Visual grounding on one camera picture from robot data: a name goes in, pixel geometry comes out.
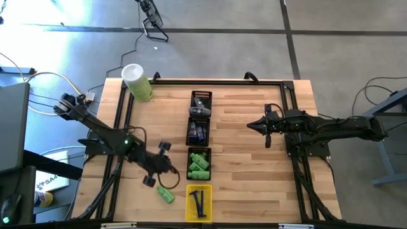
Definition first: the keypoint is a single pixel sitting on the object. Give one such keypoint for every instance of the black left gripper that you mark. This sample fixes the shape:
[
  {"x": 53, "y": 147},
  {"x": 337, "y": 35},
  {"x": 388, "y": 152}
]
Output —
[{"x": 157, "y": 163}]

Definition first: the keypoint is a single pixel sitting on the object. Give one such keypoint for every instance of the grey power adapter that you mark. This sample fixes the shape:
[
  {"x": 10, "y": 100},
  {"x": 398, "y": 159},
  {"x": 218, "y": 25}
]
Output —
[{"x": 90, "y": 96}]

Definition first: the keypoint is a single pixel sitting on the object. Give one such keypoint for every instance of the grey computer monitor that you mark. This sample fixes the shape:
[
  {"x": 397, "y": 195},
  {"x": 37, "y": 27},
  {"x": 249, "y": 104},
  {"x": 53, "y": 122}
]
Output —
[{"x": 12, "y": 127}]

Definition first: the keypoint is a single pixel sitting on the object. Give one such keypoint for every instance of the black floor fan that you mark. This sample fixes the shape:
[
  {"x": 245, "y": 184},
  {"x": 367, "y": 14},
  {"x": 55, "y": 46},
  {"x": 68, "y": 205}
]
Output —
[{"x": 154, "y": 14}]

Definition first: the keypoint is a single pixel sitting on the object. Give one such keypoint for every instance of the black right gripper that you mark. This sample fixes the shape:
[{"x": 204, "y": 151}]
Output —
[{"x": 286, "y": 122}]

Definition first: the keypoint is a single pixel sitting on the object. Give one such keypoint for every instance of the white printed box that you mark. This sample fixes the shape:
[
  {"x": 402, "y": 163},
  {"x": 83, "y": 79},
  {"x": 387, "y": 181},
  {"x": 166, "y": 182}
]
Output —
[{"x": 52, "y": 181}]

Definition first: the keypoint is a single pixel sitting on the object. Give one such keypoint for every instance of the green disinfecting wipes canister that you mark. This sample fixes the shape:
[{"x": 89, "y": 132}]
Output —
[{"x": 140, "y": 86}]

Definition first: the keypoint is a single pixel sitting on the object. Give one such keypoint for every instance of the black computer mouse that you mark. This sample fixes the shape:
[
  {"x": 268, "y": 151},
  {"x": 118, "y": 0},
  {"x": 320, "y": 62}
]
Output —
[{"x": 9, "y": 206}]

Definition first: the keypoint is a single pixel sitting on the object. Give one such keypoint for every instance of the grey metal table frame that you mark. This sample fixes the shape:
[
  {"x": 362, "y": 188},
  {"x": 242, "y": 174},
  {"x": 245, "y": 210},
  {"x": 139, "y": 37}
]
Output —
[{"x": 389, "y": 165}]

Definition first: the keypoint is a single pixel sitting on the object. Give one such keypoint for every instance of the yellow slotted plastic basket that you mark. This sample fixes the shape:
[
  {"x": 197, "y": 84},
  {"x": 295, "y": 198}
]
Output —
[{"x": 210, "y": 210}]

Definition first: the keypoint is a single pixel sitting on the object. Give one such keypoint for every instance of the white mounting plate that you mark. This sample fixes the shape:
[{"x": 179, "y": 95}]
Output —
[
  {"x": 297, "y": 226},
  {"x": 119, "y": 225}
]

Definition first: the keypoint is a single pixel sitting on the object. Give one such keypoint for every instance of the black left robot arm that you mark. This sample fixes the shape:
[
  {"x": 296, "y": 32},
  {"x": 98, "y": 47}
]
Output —
[{"x": 108, "y": 135}]

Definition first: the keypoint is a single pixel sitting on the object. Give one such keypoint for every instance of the black table clamp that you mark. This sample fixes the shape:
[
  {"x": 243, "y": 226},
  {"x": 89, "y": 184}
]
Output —
[
  {"x": 251, "y": 76},
  {"x": 155, "y": 77}
]

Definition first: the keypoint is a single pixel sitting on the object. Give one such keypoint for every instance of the black slotted plastic basket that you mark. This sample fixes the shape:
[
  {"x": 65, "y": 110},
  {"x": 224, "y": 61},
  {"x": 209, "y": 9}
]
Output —
[
  {"x": 208, "y": 151},
  {"x": 207, "y": 94},
  {"x": 198, "y": 120}
]

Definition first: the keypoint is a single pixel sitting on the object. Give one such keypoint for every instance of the yellow white blue object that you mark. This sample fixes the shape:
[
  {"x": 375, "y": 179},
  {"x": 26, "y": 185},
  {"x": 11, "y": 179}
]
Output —
[{"x": 43, "y": 198}]

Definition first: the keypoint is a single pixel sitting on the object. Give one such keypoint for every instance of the black desk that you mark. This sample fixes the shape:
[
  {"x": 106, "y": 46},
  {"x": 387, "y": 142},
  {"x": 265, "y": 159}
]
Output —
[{"x": 19, "y": 184}]

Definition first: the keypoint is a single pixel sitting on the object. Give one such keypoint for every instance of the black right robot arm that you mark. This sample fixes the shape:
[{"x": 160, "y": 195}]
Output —
[{"x": 337, "y": 127}]

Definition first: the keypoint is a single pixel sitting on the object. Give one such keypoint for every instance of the black power strip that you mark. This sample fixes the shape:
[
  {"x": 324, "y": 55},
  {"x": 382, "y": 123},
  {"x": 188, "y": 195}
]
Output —
[{"x": 16, "y": 70}]

